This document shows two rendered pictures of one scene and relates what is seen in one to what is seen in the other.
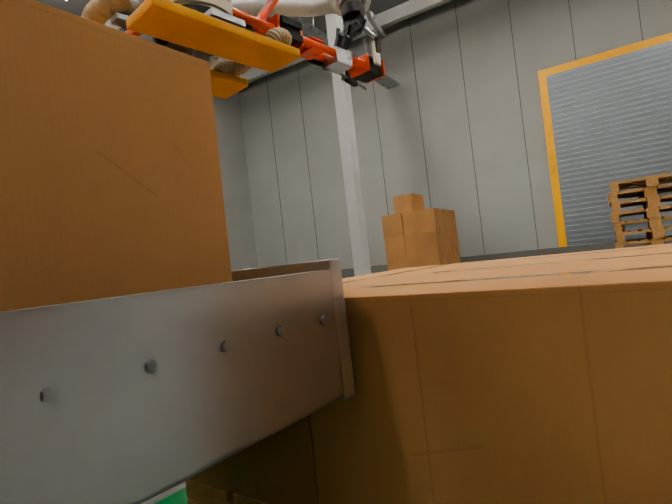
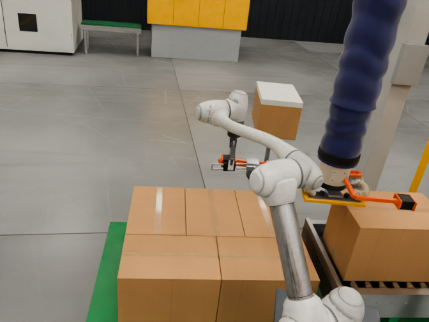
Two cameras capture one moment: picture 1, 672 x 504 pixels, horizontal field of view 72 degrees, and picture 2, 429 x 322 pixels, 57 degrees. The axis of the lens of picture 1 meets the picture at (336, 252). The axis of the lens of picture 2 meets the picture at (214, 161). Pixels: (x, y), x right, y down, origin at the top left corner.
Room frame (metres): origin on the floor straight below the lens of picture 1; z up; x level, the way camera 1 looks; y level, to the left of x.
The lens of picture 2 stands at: (2.85, 1.23, 2.22)
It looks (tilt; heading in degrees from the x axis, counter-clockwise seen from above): 28 degrees down; 226
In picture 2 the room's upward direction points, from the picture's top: 6 degrees clockwise
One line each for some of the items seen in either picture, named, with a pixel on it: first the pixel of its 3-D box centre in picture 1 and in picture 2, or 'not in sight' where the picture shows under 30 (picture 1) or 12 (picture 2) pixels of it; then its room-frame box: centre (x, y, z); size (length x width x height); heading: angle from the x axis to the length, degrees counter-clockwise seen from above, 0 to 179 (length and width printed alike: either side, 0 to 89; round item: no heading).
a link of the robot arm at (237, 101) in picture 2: not in sight; (235, 105); (1.43, -0.14, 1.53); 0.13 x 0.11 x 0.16; 169
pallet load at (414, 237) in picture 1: (421, 238); not in sight; (8.67, -1.64, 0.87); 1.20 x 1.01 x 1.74; 148
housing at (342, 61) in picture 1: (336, 60); (252, 165); (1.31, -0.06, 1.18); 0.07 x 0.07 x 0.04; 48
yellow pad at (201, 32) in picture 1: (221, 32); not in sight; (0.90, 0.18, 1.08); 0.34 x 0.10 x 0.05; 138
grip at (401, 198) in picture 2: not in sight; (404, 202); (0.92, 0.64, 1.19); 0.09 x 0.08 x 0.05; 48
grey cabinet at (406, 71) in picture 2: not in sight; (410, 64); (-0.24, -0.01, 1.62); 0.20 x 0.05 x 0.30; 144
